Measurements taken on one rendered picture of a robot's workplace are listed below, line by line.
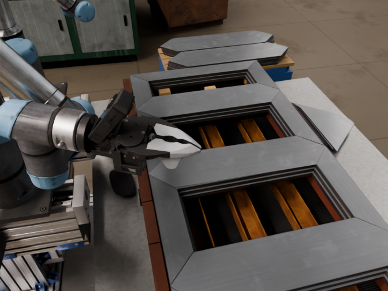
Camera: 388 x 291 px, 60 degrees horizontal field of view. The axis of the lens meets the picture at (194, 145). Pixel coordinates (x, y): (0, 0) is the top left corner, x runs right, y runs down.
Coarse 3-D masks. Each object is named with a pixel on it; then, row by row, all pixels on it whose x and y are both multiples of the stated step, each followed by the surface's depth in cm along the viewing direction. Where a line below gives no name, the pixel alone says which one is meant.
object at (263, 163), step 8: (248, 144) 143; (256, 144) 143; (248, 152) 139; (256, 152) 139; (264, 152) 139; (256, 160) 136; (264, 160) 136; (256, 168) 132; (264, 168) 132; (272, 168) 132
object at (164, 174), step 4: (160, 164) 134; (156, 168) 132; (160, 168) 132; (164, 168) 132; (156, 172) 130; (160, 172) 130; (164, 172) 130; (168, 172) 131; (160, 176) 129; (164, 176) 129; (168, 176) 129; (172, 176) 129; (164, 180) 127; (168, 180) 127; (172, 180) 127; (172, 184) 126
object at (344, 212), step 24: (240, 72) 191; (168, 120) 158; (192, 120) 161; (312, 168) 135; (192, 192) 127; (216, 192) 129; (336, 192) 123; (192, 240) 112; (312, 288) 98; (336, 288) 100
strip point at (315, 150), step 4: (300, 140) 145; (304, 140) 145; (308, 140) 145; (304, 144) 143; (308, 144) 143; (312, 144) 143; (316, 144) 143; (320, 144) 143; (308, 148) 141; (312, 148) 141; (316, 148) 141; (320, 148) 141; (308, 152) 139; (312, 152) 139; (316, 152) 139; (320, 152) 139; (312, 156) 137; (316, 156) 137; (320, 156) 137; (316, 160) 136; (316, 164) 134
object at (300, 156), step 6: (282, 138) 146; (288, 138) 146; (294, 138) 146; (288, 144) 143; (294, 144) 143; (300, 144) 143; (288, 150) 140; (294, 150) 140; (300, 150) 140; (306, 150) 140; (294, 156) 137; (300, 156) 137; (306, 156) 137; (294, 162) 135; (300, 162) 135; (306, 162) 135; (312, 162) 135
